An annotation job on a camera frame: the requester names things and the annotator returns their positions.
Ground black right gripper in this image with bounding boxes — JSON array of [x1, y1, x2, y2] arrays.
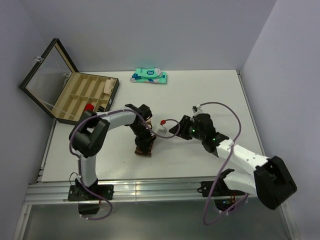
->
[[168, 114, 205, 141]]

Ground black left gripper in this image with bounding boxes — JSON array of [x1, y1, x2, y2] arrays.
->
[[129, 123, 156, 156]]

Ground brown striped sock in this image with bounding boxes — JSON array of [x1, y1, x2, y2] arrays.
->
[[134, 129, 155, 157]]

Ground black white striped sock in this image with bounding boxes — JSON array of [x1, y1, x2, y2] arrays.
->
[[97, 106, 105, 112]]

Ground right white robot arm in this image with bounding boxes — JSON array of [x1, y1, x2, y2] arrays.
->
[[169, 113, 297, 210]]

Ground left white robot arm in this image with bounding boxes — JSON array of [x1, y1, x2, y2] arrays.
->
[[69, 104, 156, 201]]

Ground mint green folded socks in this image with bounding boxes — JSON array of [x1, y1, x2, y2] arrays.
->
[[130, 68, 167, 84]]

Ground red rolled sock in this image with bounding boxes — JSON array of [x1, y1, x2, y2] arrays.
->
[[83, 103, 95, 112]]

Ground beige rolled sock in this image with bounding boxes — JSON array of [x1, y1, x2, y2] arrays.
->
[[103, 78, 114, 95]]

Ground black compartment box with lid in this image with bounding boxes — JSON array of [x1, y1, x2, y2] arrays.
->
[[19, 38, 120, 125]]

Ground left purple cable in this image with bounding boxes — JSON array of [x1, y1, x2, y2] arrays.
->
[[69, 107, 181, 221]]

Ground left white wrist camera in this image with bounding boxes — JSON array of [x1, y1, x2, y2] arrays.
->
[[155, 120, 167, 135]]

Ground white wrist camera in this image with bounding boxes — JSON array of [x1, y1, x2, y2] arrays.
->
[[155, 120, 167, 135], [192, 104, 203, 116]]

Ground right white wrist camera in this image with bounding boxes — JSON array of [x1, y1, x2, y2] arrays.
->
[[192, 104, 203, 116]]

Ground aluminium mounting rail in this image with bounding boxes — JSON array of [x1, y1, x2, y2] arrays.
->
[[13, 177, 301, 240]]

